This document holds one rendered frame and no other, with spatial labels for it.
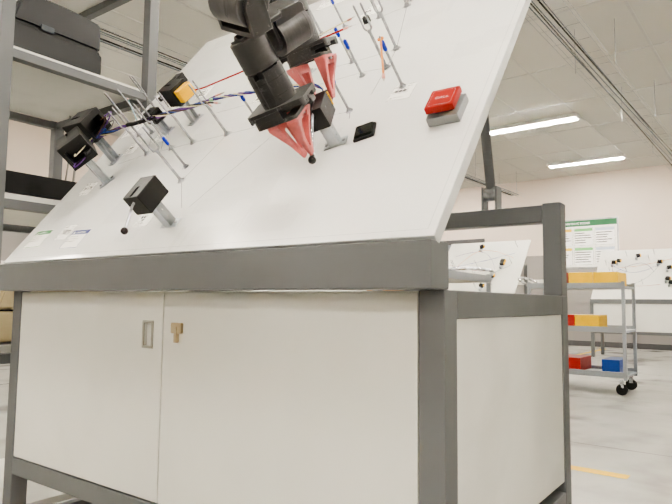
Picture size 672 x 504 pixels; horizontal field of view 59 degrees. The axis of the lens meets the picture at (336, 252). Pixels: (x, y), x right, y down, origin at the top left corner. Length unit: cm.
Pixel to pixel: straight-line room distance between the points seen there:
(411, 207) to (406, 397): 26
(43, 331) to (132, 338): 34
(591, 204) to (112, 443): 1156
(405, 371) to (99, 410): 74
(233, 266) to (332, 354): 22
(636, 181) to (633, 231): 92
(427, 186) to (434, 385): 28
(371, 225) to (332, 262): 8
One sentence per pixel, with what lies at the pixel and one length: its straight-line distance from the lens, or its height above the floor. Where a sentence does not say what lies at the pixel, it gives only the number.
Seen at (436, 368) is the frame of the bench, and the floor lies 69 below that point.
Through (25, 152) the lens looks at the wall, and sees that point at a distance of 922.
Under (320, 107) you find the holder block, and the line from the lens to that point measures 103.
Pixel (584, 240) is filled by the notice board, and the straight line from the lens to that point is 1233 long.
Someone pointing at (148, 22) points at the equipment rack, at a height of 168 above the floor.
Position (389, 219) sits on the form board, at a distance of 85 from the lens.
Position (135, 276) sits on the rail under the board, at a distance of 119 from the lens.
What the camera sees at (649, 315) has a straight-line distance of 969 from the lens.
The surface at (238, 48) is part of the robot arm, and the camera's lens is 92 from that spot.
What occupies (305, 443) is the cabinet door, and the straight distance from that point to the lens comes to 96.
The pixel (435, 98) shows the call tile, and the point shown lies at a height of 111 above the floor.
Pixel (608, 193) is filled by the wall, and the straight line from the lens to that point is 1237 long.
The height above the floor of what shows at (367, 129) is 108.
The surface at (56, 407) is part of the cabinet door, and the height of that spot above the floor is 54.
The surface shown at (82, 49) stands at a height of 154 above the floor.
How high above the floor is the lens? 78
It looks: 5 degrees up
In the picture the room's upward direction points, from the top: 1 degrees clockwise
